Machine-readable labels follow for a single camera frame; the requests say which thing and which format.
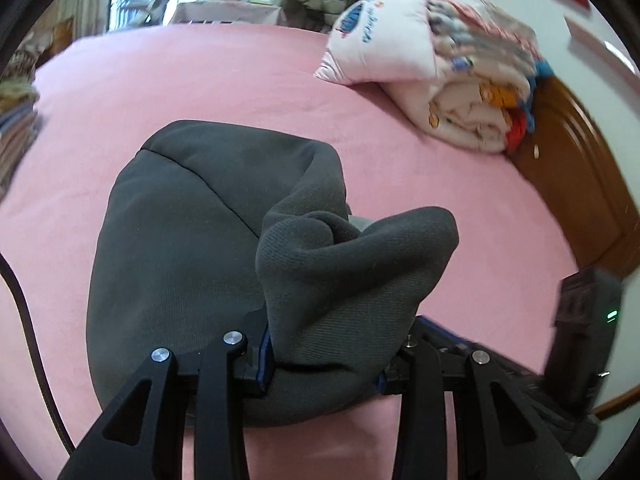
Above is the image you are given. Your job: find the wooden headboard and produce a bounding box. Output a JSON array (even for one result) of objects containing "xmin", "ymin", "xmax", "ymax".
[{"xmin": 505, "ymin": 75, "xmax": 638, "ymax": 281}]

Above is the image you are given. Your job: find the black cable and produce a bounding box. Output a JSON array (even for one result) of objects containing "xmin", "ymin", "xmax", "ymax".
[{"xmin": 0, "ymin": 252, "xmax": 76, "ymax": 456}]

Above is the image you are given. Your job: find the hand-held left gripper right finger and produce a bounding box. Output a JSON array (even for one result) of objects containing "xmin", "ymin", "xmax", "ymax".
[{"xmin": 375, "ymin": 332, "xmax": 581, "ymax": 480}]

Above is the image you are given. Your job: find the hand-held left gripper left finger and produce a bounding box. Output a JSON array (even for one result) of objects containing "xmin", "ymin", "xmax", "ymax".
[{"xmin": 56, "ymin": 310, "xmax": 273, "ymax": 480}]

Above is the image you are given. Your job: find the pink printed pillow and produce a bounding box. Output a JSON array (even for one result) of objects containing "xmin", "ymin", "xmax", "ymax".
[{"xmin": 314, "ymin": 0, "xmax": 441, "ymax": 85}]

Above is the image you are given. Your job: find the pink bed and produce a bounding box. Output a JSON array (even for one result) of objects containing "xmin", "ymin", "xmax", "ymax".
[{"xmin": 0, "ymin": 22, "xmax": 583, "ymax": 480}]

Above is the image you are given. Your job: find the folded patterned quilt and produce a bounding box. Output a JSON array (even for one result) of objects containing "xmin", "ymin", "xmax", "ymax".
[{"xmin": 372, "ymin": 0, "xmax": 553, "ymax": 155}]

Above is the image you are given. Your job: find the stack of folded clothes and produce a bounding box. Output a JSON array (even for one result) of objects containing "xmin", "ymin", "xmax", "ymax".
[{"xmin": 0, "ymin": 35, "xmax": 46, "ymax": 201}]

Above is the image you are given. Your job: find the dark grey sweatshirt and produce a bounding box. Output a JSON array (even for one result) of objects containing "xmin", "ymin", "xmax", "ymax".
[{"xmin": 86, "ymin": 119, "xmax": 460, "ymax": 428}]

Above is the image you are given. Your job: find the white storage box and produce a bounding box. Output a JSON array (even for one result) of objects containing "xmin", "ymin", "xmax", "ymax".
[{"xmin": 167, "ymin": 0, "xmax": 286, "ymax": 28}]

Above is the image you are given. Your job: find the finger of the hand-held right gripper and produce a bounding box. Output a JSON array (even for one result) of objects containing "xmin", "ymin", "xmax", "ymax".
[{"xmin": 412, "ymin": 315, "xmax": 551, "ymax": 392}]

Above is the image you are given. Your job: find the white wall shelf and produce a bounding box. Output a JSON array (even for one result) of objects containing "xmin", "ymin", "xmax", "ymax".
[{"xmin": 565, "ymin": 15, "xmax": 640, "ymax": 73}]

